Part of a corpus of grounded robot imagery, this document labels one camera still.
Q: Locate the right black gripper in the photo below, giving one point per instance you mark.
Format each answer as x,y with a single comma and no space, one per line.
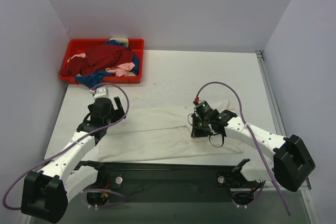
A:
197,127

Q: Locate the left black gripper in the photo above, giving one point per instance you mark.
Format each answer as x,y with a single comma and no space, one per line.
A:
111,111

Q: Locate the white t shirt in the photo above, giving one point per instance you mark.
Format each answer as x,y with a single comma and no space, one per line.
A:
160,133

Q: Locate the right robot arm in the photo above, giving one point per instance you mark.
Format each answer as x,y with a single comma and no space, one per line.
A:
290,161

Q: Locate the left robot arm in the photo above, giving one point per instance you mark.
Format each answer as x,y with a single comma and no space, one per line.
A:
47,192

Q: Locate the blue garment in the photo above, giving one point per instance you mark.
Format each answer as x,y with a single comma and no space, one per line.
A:
92,79

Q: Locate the dark red garment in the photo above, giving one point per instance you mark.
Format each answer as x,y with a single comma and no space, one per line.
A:
106,55

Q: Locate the beige garment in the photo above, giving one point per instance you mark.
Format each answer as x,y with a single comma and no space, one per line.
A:
120,41

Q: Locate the red plastic bin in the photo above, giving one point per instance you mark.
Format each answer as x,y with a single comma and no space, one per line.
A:
68,61

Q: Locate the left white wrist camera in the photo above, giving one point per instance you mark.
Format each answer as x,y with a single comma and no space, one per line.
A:
100,92

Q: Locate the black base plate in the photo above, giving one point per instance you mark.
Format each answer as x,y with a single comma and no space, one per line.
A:
118,183

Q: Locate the aluminium side rail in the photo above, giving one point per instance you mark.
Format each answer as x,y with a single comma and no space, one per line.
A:
272,121

